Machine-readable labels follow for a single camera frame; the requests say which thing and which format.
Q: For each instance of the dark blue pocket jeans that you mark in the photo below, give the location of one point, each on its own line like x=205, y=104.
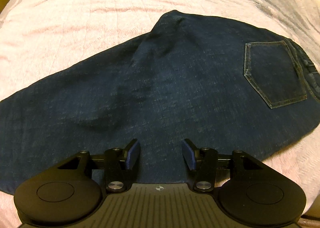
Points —
x=175, y=80

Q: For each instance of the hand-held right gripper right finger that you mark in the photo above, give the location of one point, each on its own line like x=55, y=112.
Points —
x=188, y=154

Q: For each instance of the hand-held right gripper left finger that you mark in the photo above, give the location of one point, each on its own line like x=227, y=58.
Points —
x=132, y=155

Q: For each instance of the grey pink bed blanket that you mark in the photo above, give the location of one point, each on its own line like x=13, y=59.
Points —
x=87, y=12

